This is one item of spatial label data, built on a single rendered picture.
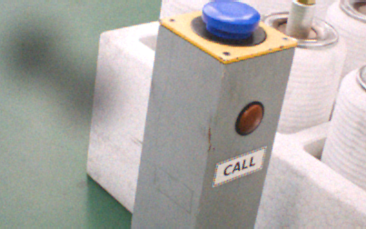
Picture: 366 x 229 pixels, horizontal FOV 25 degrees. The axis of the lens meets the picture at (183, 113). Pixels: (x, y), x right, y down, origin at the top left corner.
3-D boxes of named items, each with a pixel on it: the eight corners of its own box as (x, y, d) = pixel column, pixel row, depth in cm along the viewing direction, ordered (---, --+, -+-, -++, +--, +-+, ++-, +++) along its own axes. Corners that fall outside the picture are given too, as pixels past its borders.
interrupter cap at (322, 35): (348, 54, 73) (350, 47, 72) (266, 49, 71) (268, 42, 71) (323, 20, 79) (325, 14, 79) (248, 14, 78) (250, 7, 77)
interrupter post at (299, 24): (312, 40, 74) (321, 6, 73) (287, 38, 74) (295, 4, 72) (305, 29, 77) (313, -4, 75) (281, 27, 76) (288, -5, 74)
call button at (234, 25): (267, 43, 57) (272, 15, 56) (225, 53, 55) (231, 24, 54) (228, 21, 59) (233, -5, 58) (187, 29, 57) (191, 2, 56)
